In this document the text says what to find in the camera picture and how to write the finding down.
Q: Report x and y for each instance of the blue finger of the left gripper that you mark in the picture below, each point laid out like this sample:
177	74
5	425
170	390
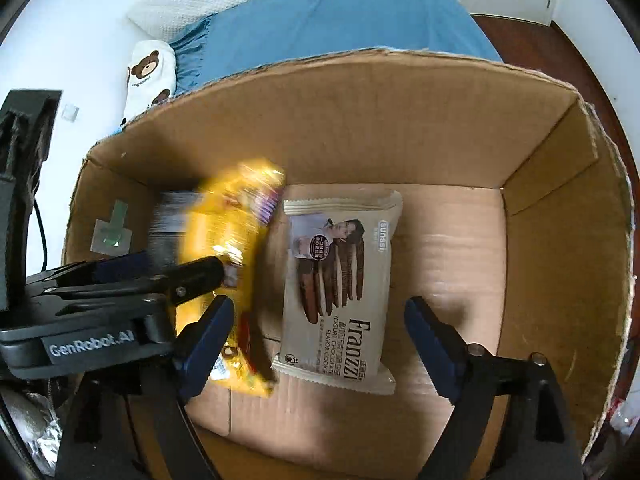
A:
102	271

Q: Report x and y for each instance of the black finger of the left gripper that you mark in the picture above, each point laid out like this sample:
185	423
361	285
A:
175	285

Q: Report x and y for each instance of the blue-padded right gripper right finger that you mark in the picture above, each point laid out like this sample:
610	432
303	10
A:
536	439

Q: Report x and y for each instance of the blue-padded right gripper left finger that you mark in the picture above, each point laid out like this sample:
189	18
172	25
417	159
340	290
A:
100	439

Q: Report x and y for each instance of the yellow black snack pack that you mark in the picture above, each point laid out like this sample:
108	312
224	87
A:
227	217

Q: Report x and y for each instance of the beige Franzzi cookie pack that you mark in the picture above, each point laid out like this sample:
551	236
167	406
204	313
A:
336	289

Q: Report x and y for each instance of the bear print white cloth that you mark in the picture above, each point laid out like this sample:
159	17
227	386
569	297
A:
151	77

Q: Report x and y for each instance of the blue bed sheet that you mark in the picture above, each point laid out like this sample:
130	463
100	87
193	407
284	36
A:
262	32

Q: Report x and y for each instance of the white wall switch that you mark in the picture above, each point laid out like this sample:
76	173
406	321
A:
70	112

